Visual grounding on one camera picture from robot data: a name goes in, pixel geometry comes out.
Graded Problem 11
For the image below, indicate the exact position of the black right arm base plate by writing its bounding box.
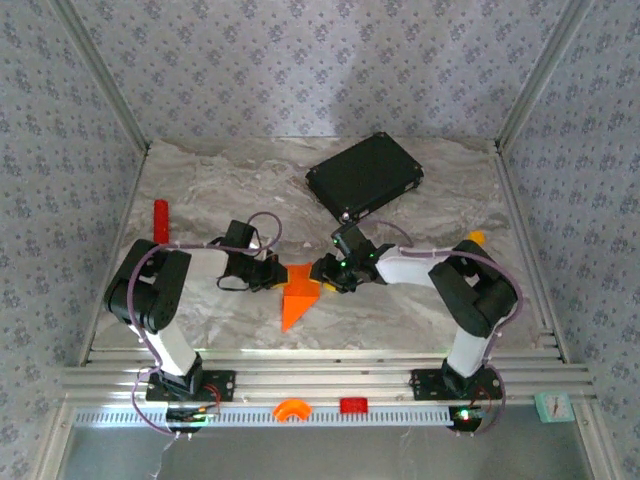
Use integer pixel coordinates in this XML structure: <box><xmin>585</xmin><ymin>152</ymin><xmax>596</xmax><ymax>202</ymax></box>
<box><xmin>410</xmin><ymin>368</ymin><xmax>503</xmax><ymax>401</ymax></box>

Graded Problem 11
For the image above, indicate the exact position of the aluminium frame post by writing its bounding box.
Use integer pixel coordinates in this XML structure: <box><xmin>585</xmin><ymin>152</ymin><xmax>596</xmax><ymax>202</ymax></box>
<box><xmin>49</xmin><ymin>0</ymin><xmax>151</xmax><ymax>154</ymax></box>
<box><xmin>494</xmin><ymin>0</ymin><xmax>596</xmax><ymax>151</ymax></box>

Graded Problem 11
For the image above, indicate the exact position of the orange cloth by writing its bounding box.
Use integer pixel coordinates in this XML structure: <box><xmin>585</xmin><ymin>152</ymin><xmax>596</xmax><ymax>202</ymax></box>
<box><xmin>281</xmin><ymin>263</ymin><xmax>322</xmax><ymax>333</ymax></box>

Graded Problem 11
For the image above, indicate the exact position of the aluminium side rail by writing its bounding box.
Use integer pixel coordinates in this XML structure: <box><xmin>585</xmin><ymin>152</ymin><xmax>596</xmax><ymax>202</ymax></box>
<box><xmin>492</xmin><ymin>142</ymin><xmax>571</xmax><ymax>364</ymax></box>
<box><xmin>77</xmin><ymin>144</ymin><xmax>151</xmax><ymax>366</ymax></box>

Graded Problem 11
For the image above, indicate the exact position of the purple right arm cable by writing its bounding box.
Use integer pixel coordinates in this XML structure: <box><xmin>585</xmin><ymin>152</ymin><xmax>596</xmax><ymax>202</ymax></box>
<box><xmin>364</xmin><ymin>218</ymin><xmax>525</xmax><ymax>436</ymax></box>

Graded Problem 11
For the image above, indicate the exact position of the white slotted cable duct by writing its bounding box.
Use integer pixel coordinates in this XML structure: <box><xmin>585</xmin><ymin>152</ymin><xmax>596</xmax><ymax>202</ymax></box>
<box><xmin>73</xmin><ymin>405</ymin><xmax>464</xmax><ymax>429</ymax></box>

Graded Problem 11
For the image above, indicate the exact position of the aluminium rail frame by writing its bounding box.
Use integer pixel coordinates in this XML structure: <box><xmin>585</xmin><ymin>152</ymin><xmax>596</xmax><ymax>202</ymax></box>
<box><xmin>58</xmin><ymin>347</ymin><xmax>596</xmax><ymax>407</ymax></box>

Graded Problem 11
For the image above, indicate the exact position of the orange curved plastic piece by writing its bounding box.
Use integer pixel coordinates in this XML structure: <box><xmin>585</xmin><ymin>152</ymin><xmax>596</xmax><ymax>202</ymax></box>
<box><xmin>272</xmin><ymin>398</ymin><xmax>314</xmax><ymax>424</ymax></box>

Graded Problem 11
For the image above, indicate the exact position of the black controller board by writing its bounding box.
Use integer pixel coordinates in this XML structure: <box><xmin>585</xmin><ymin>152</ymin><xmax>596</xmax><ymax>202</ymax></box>
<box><xmin>448</xmin><ymin>404</ymin><xmax>489</xmax><ymax>432</ymax></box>
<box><xmin>166</xmin><ymin>405</ymin><xmax>221</xmax><ymax>432</ymax></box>

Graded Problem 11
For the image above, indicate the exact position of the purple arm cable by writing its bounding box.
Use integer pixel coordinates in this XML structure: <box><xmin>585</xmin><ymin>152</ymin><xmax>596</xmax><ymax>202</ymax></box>
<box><xmin>127</xmin><ymin>211</ymin><xmax>283</xmax><ymax>441</ymax></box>
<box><xmin>364</xmin><ymin>218</ymin><xmax>525</xmax><ymax>436</ymax></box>

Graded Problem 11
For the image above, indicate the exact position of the small teal clock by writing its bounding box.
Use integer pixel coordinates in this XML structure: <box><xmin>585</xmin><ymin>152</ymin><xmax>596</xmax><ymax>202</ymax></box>
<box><xmin>534</xmin><ymin>391</ymin><xmax>575</xmax><ymax>425</ymax></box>

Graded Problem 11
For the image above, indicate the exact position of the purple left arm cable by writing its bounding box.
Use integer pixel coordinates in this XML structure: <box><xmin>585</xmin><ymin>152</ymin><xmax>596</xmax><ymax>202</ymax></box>
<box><xmin>127</xmin><ymin>211</ymin><xmax>283</xmax><ymax>441</ymax></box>

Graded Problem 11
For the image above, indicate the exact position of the black flat case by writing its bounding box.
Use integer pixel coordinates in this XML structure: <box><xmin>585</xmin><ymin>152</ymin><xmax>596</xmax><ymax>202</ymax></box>
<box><xmin>304</xmin><ymin>131</ymin><xmax>425</xmax><ymax>227</ymax></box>

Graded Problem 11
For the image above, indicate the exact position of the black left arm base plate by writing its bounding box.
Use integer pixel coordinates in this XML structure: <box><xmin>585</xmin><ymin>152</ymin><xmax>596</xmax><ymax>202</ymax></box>
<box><xmin>145</xmin><ymin>368</ymin><xmax>236</xmax><ymax>403</ymax></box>

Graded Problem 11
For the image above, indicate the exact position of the red cylinder with grey cap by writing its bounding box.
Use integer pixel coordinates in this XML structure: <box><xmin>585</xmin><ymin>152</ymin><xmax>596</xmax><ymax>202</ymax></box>
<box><xmin>152</xmin><ymin>198</ymin><xmax>171</xmax><ymax>245</ymax></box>

